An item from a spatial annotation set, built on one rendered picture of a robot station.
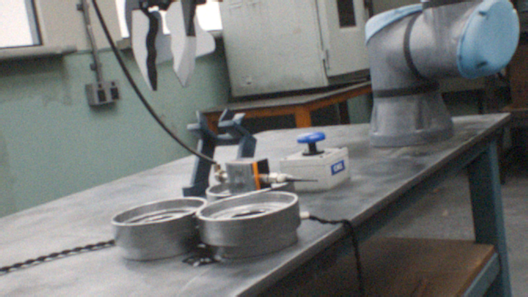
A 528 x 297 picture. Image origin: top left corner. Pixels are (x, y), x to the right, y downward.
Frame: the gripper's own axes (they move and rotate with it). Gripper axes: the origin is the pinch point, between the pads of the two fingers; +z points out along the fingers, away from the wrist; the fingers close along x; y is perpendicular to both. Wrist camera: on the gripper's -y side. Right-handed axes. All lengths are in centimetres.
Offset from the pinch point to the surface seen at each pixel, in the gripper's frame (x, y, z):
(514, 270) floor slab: 17, 211, 71
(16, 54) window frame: 149, 84, -25
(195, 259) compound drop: -8.2, -6.1, 18.7
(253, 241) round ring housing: -13.9, -4.2, 17.0
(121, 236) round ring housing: 0.2, -7.8, 16.4
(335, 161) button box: -8.1, 23.4, 11.6
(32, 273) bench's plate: 9.4, -12.1, 19.9
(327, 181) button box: -8.2, 20.7, 13.9
